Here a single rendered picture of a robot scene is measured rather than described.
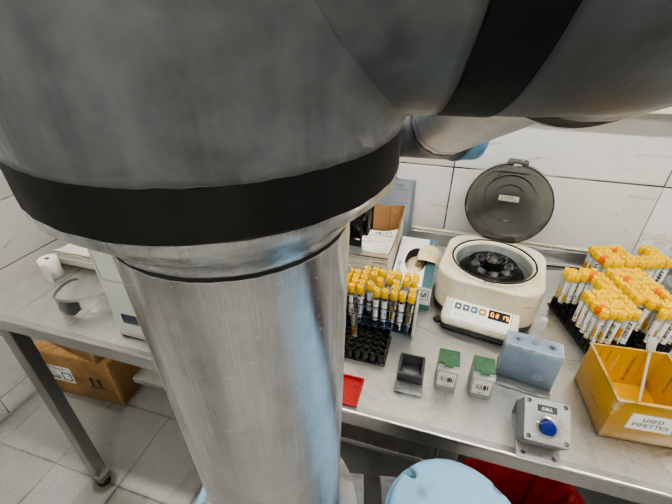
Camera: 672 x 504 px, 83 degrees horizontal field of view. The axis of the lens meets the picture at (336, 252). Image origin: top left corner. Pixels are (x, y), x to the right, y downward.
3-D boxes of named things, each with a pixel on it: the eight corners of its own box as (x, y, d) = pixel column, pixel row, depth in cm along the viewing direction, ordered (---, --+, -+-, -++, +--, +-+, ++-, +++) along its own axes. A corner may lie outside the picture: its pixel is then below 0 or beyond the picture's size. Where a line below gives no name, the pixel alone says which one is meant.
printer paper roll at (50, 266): (38, 279, 107) (29, 262, 104) (55, 269, 111) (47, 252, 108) (54, 283, 105) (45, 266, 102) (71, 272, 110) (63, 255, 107)
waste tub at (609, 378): (595, 436, 67) (618, 400, 62) (572, 376, 78) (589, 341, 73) (682, 452, 65) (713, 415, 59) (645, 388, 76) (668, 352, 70)
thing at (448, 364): (433, 387, 76) (438, 364, 72) (435, 369, 80) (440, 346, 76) (454, 392, 75) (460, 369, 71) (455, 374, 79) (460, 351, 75)
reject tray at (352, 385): (321, 399, 73) (321, 397, 73) (332, 373, 79) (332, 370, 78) (356, 408, 72) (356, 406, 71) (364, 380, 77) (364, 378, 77)
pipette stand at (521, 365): (493, 383, 77) (505, 347, 71) (497, 358, 82) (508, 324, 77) (548, 400, 73) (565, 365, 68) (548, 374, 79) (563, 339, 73)
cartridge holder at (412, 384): (393, 391, 75) (394, 379, 73) (399, 357, 82) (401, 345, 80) (421, 397, 74) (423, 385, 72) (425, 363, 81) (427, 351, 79)
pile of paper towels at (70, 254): (54, 263, 114) (48, 249, 111) (83, 245, 122) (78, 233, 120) (123, 277, 108) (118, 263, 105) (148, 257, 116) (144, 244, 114)
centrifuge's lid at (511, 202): (474, 154, 98) (478, 150, 104) (455, 243, 108) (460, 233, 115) (568, 166, 90) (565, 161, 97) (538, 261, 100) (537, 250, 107)
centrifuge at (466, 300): (422, 323, 92) (429, 282, 85) (448, 262, 114) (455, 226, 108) (531, 356, 83) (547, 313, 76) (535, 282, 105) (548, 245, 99)
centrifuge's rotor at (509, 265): (451, 289, 94) (456, 266, 90) (462, 259, 106) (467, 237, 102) (518, 307, 88) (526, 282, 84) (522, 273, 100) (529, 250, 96)
